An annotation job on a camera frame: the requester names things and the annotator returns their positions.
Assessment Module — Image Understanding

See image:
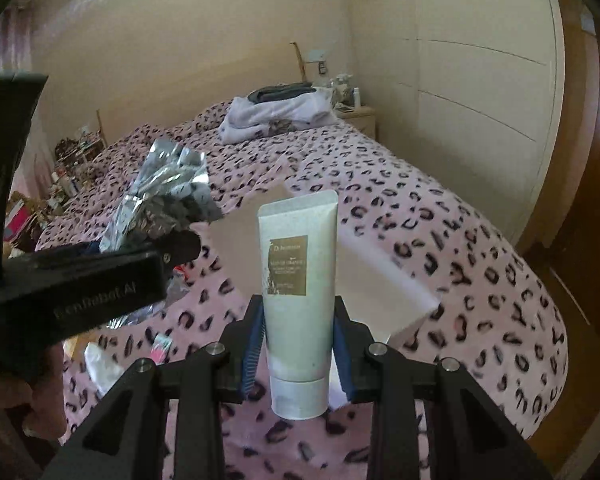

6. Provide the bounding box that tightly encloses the white cream tube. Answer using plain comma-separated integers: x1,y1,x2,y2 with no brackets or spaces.
258,191,338,420

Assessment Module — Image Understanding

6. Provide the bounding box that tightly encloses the white folded clothes pile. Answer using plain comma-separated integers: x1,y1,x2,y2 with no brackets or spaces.
218,88,338,144

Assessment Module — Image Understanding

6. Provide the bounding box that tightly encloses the white cardboard box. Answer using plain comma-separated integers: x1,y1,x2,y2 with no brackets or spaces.
202,186,437,408

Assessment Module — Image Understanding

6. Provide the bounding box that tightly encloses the white cloth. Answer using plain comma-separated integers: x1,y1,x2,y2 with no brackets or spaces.
84,342,124,396

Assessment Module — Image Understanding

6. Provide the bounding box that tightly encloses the brown wooden door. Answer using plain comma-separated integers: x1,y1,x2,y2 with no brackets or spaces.
518,0,600,479

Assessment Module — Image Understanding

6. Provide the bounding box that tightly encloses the wooden nightstand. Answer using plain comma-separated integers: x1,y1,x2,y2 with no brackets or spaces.
336,106,377,140

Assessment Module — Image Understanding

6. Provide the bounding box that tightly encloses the cluttered side shelf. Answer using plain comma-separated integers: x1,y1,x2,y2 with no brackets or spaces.
52,127,107,200

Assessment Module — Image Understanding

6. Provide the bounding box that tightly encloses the pink leopard print blanket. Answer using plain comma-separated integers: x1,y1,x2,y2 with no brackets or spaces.
34,98,571,480

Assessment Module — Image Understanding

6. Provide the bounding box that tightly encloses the beige wooden headboard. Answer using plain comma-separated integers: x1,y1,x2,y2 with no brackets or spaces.
96,42,308,144

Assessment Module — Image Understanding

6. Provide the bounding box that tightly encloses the dark folded garment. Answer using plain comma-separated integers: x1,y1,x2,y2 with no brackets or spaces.
247,81,316,104

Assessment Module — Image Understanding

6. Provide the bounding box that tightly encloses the silver foil packet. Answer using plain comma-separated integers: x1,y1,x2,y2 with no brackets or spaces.
99,139,223,252

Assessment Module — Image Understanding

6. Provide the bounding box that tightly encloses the person's left hand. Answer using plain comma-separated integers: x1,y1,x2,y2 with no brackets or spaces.
0,344,67,441

